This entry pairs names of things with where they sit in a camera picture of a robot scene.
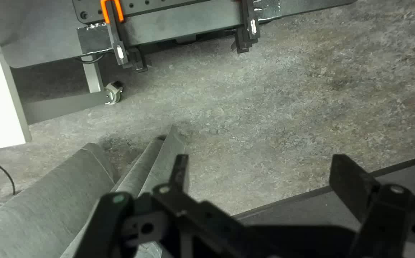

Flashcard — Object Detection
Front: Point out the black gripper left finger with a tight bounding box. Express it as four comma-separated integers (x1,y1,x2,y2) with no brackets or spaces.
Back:
75,154,266,258

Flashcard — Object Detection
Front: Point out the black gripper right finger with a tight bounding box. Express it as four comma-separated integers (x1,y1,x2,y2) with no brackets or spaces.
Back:
329,154,415,258

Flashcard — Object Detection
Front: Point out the grey woven curtain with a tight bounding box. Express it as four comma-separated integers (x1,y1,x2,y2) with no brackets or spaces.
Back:
0,127,191,258

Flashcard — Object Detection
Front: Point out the small grey caster wheel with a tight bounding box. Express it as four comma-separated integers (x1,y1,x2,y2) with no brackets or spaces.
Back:
104,81,125,106

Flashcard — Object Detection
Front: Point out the grey metal table leg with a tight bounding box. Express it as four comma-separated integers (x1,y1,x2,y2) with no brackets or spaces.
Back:
79,55,106,95

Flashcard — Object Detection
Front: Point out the black bar clamp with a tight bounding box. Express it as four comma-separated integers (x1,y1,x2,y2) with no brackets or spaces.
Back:
230,0,261,55

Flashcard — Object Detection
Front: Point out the orange handled bar clamp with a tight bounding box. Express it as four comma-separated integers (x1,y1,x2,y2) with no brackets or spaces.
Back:
98,0,148,74

